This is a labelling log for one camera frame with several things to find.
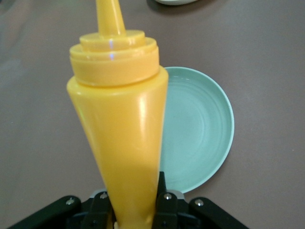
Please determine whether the beige plate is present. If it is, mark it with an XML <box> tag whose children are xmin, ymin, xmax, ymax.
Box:
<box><xmin>152</xmin><ymin>0</ymin><xmax>201</xmax><ymax>6</ymax></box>

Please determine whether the mint green plate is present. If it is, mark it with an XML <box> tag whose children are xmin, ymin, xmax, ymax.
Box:
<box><xmin>158</xmin><ymin>66</ymin><xmax>235</xmax><ymax>194</ymax></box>

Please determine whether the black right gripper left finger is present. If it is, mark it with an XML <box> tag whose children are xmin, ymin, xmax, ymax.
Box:
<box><xmin>82</xmin><ymin>191</ymin><xmax>115</xmax><ymax>229</ymax></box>

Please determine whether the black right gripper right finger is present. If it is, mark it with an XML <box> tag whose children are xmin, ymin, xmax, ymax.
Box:
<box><xmin>152</xmin><ymin>171</ymin><xmax>192</xmax><ymax>229</ymax></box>

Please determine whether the yellow mustard squeeze bottle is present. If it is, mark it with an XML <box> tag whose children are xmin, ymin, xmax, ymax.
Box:
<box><xmin>66</xmin><ymin>0</ymin><xmax>170</xmax><ymax>229</ymax></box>

